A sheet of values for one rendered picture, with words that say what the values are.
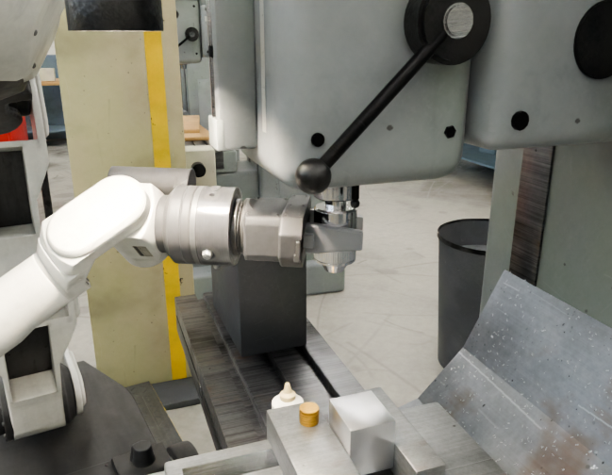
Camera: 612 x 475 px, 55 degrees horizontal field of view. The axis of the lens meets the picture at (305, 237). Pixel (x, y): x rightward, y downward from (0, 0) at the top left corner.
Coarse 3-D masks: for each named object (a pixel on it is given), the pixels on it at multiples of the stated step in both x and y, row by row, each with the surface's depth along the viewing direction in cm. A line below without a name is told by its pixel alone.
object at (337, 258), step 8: (336, 224) 62; (344, 224) 62; (352, 224) 63; (320, 256) 64; (328, 256) 63; (336, 256) 63; (344, 256) 64; (352, 256) 64; (328, 264) 64; (336, 264) 64; (344, 264) 64
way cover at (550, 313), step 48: (528, 288) 90; (480, 336) 95; (528, 336) 87; (576, 336) 80; (432, 384) 98; (480, 384) 91; (528, 384) 84; (576, 384) 78; (480, 432) 86; (528, 432) 81; (576, 432) 76
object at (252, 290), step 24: (240, 264) 95; (264, 264) 97; (216, 288) 114; (240, 288) 96; (264, 288) 98; (288, 288) 100; (240, 312) 98; (264, 312) 99; (288, 312) 101; (240, 336) 99; (264, 336) 101; (288, 336) 102
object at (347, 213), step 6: (318, 204) 65; (324, 204) 65; (348, 204) 65; (318, 210) 63; (324, 210) 62; (330, 210) 62; (336, 210) 62; (342, 210) 62; (348, 210) 62; (354, 210) 63; (318, 216) 63; (324, 216) 62; (330, 216) 62; (336, 216) 62; (342, 216) 62; (348, 216) 62; (354, 216) 63
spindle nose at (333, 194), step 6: (324, 192) 61; (330, 192) 61; (336, 192) 61; (342, 192) 61; (348, 192) 61; (318, 198) 62; (324, 198) 62; (330, 198) 61; (336, 198) 61; (342, 198) 61; (348, 198) 62
